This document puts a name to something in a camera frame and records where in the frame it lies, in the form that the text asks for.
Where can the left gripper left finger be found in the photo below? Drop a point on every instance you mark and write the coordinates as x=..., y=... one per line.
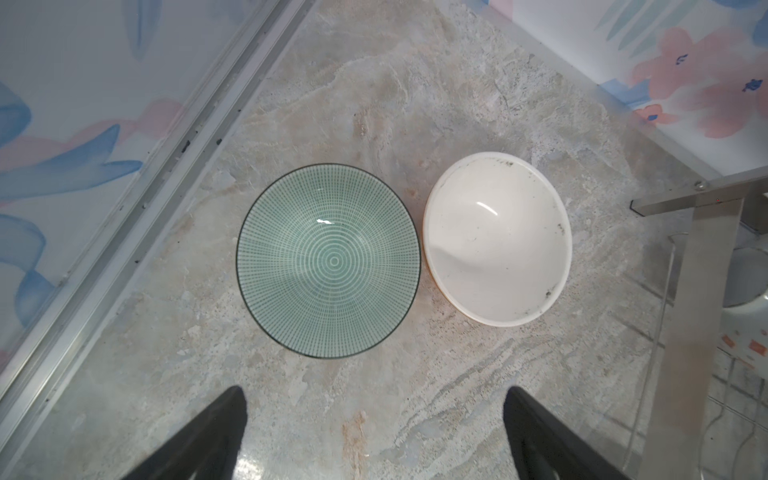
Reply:
x=205, y=448

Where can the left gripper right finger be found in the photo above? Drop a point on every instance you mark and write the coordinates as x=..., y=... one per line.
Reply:
x=542, y=447

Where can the white orange bowl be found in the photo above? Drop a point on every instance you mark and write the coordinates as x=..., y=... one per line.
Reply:
x=497, y=239

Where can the pale green bowl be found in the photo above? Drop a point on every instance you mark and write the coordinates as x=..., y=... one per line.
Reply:
x=328, y=261

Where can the stainless steel dish rack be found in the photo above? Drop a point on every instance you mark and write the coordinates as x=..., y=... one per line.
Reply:
x=672, y=442

